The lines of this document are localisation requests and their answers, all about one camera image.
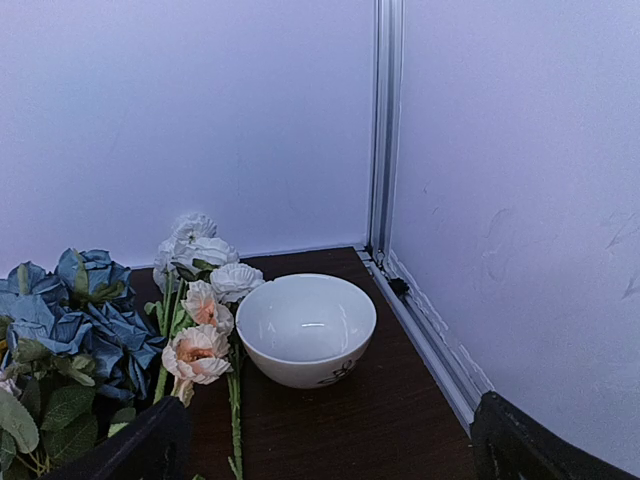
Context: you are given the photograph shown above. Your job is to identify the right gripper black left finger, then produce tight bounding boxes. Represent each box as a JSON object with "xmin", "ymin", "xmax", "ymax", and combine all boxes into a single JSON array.
[{"xmin": 44, "ymin": 396, "xmax": 192, "ymax": 480}]

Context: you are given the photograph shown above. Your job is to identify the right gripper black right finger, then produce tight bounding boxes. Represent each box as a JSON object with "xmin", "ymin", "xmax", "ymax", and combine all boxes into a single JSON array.
[{"xmin": 471, "ymin": 391, "xmax": 635, "ymax": 480}]

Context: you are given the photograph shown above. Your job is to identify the white ceramic bowl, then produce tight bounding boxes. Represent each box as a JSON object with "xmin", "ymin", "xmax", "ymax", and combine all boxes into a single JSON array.
[{"xmin": 236, "ymin": 273, "xmax": 377, "ymax": 389}]

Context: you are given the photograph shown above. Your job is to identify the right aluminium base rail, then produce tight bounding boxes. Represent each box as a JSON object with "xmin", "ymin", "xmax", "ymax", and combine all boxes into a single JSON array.
[{"xmin": 355, "ymin": 245, "xmax": 493, "ymax": 433}]

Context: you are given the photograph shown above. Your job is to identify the right aluminium corner post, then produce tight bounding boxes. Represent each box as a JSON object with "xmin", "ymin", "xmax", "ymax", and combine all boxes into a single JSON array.
[{"xmin": 367, "ymin": 0, "xmax": 405, "ymax": 264}]

